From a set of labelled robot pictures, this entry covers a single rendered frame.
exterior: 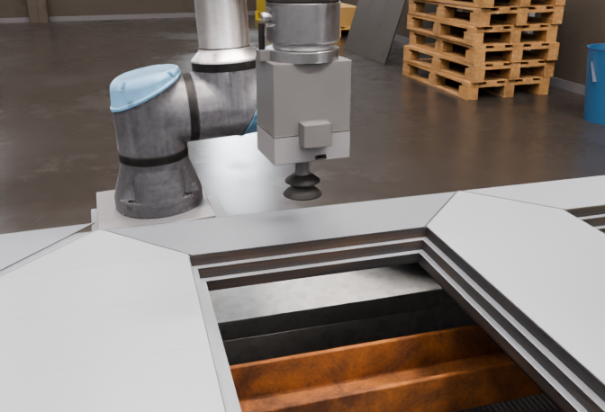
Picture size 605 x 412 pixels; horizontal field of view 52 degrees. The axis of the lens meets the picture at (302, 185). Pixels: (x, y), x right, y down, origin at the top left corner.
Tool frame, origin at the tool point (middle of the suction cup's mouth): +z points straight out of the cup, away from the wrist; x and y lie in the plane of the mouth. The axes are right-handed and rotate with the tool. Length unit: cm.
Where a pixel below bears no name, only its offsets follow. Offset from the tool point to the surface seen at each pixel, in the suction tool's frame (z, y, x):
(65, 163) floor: 89, -35, 303
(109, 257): 3.7, -21.2, -1.3
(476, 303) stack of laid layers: 6.1, 11.2, -18.0
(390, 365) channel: 19.7, 8.0, -7.7
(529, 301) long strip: 3.7, 13.2, -22.7
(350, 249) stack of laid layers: 5.0, 3.6, -5.5
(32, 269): 3.7, -28.4, -1.3
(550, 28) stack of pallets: 34, 344, 358
